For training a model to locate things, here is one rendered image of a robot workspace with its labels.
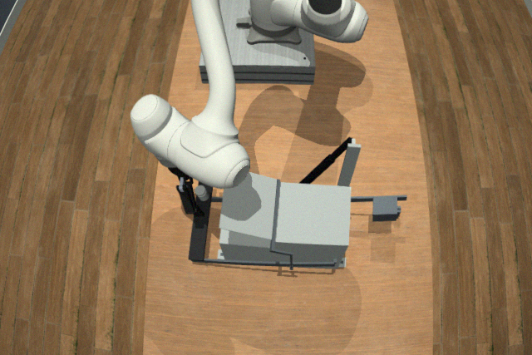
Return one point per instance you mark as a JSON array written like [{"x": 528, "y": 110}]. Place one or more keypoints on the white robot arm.
[{"x": 207, "y": 148}]

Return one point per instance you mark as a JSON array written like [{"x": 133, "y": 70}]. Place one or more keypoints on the black long thin rod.
[{"x": 330, "y": 159}]

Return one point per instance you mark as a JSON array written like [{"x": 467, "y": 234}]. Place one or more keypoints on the grey cylinder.
[{"x": 202, "y": 193}]

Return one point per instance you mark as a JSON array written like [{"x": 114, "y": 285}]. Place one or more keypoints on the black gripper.
[{"x": 186, "y": 193}]

